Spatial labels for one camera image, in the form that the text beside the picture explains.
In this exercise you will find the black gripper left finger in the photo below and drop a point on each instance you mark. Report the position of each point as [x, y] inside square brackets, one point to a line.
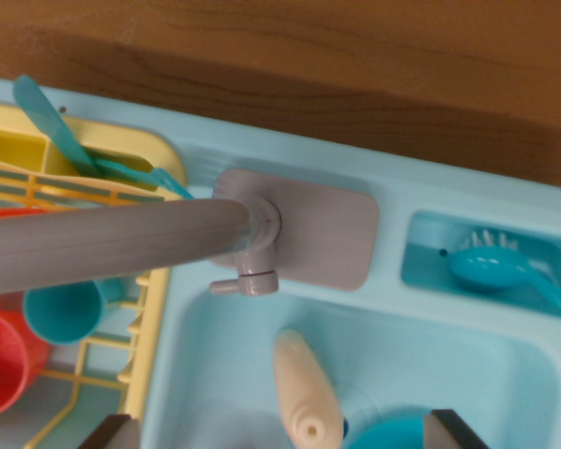
[119, 435]

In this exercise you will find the red toy plate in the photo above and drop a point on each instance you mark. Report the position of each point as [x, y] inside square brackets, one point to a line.
[0, 214]

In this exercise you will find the teal toy dish brush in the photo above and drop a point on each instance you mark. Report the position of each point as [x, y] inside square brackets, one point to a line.
[486, 271]

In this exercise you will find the grey toy faucet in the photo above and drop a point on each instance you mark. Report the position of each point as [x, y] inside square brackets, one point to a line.
[332, 234]

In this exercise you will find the long teal toy utensil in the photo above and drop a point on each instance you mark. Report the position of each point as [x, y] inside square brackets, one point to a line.
[42, 117]

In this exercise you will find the light blue toy sink unit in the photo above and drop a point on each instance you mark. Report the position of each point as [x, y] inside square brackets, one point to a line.
[402, 355]

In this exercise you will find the small teal toy cup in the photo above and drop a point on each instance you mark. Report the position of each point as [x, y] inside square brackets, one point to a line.
[61, 313]

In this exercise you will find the teal toy plate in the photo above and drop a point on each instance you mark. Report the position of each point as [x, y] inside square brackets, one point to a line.
[388, 430]

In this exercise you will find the cream toy detergent bottle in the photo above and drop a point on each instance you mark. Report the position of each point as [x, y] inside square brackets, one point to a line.
[299, 383]

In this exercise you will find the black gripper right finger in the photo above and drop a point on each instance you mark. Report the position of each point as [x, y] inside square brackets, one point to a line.
[449, 432]

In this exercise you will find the yellow plastic dish rack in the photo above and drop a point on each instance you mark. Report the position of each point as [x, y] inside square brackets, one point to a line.
[152, 327]

